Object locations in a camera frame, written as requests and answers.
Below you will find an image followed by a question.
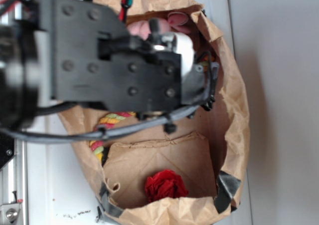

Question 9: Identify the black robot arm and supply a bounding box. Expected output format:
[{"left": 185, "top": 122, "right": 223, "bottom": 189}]
[{"left": 0, "top": 0, "right": 214, "bottom": 127}]

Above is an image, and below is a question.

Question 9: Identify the red crumpled tissue paper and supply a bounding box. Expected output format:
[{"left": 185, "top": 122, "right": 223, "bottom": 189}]
[{"left": 145, "top": 170, "right": 188, "bottom": 203}]

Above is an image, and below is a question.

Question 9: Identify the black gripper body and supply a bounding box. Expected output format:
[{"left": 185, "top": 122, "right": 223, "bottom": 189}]
[{"left": 98, "top": 18, "right": 212, "bottom": 115}]

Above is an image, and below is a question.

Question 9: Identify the multicolour twisted rope toy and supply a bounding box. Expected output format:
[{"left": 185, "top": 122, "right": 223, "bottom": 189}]
[{"left": 90, "top": 54, "right": 215, "bottom": 161}]

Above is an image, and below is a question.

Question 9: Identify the pink plush bunny toy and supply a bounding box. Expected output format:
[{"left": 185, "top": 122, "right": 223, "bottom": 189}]
[{"left": 127, "top": 11, "right": 191, "bottom": 40}]

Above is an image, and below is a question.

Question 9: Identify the grey cable bundle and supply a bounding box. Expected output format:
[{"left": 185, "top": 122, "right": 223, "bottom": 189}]
[{"left": 0, "top": 51, "right": 220, "bottom": 145}]

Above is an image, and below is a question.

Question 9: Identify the aluminium frame rail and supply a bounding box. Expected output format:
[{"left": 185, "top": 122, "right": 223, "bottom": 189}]
[{"left": 0, "top": 0, "right": 28, "bottom": 225}]

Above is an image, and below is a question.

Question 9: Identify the brown paper bag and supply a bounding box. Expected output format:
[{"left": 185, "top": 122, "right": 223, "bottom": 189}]
[{"left": 72, "top": 0, "right": 250, "bottom": 225}]

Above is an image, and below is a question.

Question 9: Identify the red green wire bundle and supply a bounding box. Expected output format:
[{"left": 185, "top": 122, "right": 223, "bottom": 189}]
[{"left": 120, "top": 0, "right": 140, "bottom": 23}]

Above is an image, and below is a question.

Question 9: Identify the black metal bracket plate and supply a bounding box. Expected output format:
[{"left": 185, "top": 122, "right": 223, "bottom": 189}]
[{"left": 0, "top": 133, "right": 15, "bottom": 170}]

